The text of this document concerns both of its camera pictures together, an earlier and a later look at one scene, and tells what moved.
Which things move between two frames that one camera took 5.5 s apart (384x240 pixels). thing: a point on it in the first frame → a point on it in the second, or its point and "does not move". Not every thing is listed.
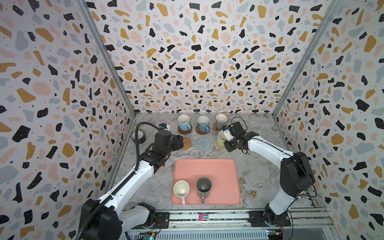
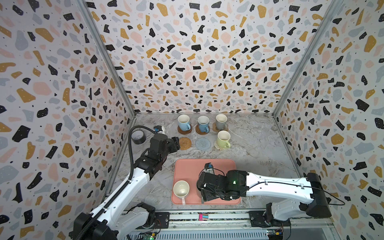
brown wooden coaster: [198, 130] does not move
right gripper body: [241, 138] → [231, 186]
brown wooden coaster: [184, 132] does not move
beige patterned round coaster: [216, 146] does not move
